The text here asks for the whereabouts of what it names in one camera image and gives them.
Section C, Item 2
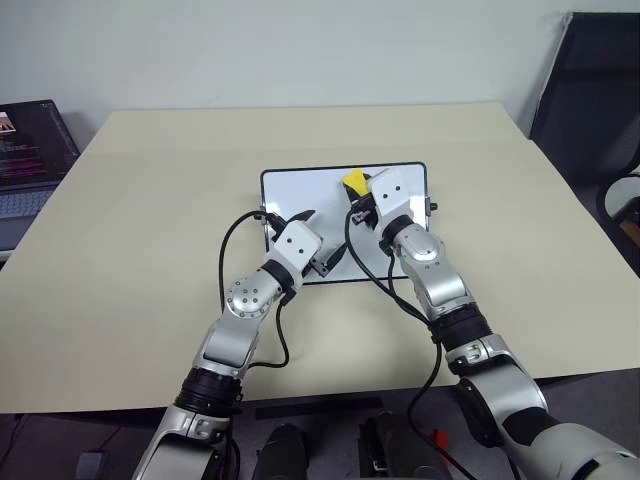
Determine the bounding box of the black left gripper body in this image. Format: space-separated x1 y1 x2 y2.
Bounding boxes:
267 213 335 278

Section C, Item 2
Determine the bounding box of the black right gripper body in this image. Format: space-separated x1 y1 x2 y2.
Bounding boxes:
347 193 382 231

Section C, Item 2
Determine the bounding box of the yellow whiteboard eraser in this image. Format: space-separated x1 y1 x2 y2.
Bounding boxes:
340 169 370 199

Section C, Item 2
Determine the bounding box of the small black-framed whiteboard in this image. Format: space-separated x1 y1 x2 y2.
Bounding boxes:
254 160 440 286

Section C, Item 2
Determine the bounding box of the dark rounded shape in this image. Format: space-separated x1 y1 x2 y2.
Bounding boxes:
253 423 309 480

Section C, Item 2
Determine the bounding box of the black mesh office chair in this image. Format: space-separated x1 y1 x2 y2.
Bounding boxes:
528 11 640 279

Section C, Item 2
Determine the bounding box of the open laptop with dark screen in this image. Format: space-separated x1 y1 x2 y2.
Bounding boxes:
0 99 82 252

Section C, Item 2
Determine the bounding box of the small grey floor object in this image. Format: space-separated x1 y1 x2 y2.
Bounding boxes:
76 450 109 480

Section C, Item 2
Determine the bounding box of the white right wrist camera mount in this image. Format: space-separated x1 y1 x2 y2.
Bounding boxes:
368 167 417 222

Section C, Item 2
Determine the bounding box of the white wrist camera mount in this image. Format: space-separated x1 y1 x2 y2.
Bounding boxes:
368 167 417 222
270 221 324 282

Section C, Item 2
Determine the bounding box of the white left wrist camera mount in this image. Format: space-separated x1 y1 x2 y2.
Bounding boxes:
270 221 324 282

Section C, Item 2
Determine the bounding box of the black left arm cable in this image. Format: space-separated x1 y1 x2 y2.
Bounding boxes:
218 211 292 369

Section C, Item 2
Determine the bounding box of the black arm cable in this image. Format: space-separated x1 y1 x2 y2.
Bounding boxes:
218 211 292 369
344 208 482 480

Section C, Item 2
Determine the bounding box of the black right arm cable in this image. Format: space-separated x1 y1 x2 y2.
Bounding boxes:
344 208 482 480

